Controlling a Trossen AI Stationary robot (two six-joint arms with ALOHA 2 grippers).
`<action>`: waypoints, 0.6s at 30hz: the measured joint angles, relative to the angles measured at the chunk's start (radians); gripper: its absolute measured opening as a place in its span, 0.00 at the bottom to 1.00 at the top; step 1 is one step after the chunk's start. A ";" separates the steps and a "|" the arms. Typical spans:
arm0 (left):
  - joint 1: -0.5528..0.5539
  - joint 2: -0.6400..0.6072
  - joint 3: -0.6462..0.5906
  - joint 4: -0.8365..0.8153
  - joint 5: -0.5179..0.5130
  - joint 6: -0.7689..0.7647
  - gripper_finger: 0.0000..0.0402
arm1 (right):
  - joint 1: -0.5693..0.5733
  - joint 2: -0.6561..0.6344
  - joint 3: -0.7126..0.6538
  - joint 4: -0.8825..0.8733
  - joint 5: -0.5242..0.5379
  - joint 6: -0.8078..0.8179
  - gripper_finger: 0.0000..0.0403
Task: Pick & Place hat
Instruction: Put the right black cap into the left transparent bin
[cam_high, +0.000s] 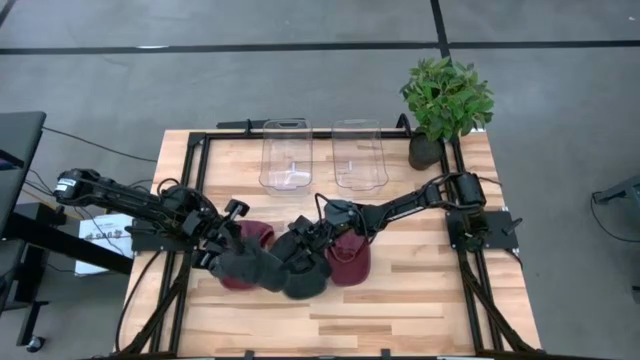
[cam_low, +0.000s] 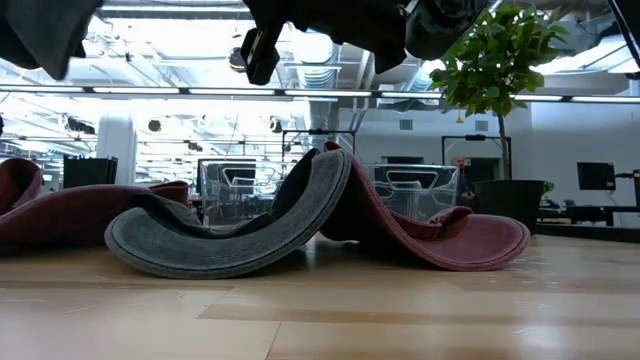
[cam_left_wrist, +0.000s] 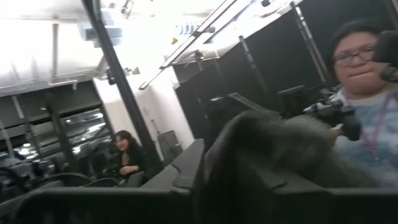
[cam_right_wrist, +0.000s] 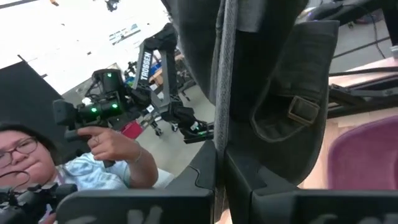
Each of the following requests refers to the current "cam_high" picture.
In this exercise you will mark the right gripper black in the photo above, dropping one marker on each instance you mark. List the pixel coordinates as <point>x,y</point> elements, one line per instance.
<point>312,235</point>

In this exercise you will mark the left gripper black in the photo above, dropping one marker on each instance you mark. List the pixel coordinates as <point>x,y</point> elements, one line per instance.
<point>217,240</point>

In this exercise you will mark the maroon baseball cap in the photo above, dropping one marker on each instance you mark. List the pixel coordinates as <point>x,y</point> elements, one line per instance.
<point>350,262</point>
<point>260,232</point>

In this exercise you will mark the dark grey baseball cap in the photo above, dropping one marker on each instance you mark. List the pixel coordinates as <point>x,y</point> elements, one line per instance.
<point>255,270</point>
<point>305,285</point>

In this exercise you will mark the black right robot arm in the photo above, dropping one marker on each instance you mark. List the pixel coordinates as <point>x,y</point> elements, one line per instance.
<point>400,205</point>

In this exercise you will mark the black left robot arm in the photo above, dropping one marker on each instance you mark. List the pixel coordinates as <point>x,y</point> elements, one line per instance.
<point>125,197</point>

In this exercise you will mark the clear plastic bin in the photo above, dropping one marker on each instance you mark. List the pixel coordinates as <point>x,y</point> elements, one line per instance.
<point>360,150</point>
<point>285,150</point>

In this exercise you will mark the white paper sheet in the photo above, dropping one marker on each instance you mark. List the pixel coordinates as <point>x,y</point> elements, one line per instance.
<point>100,235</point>

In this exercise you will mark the black plant pot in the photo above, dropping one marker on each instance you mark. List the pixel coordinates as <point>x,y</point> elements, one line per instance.
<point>425,152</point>

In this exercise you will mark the green leafy plant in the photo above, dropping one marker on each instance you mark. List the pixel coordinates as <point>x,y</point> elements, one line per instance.
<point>445,100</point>

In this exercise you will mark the black side desk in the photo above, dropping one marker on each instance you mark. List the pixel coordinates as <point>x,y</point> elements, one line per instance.
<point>20,150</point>

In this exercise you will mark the grey stand foot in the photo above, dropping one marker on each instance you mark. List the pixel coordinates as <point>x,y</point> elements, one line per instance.
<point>622,190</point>

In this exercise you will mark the black frame clamp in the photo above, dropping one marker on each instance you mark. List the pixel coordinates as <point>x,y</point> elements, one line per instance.
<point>249,355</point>
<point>385,354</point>

